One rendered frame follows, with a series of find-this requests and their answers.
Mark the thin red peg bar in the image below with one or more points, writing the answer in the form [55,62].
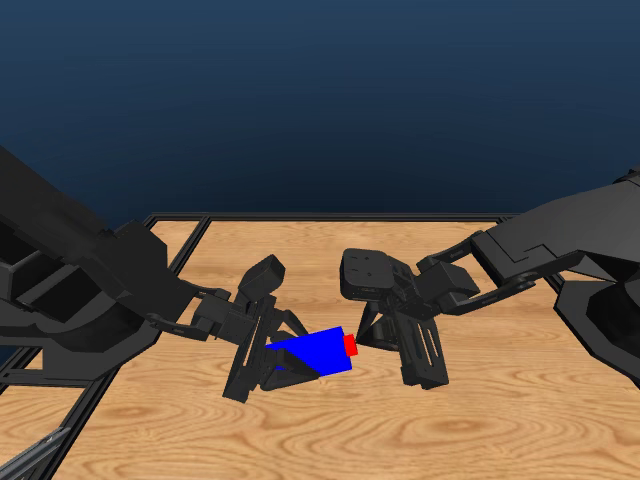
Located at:
[351,345]

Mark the blue hollow socket block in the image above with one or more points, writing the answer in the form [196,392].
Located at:
[320,352]

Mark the grey aluminium strut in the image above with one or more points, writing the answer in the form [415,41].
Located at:
[30,452]

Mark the black table frame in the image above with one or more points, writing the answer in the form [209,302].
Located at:
[350,216]

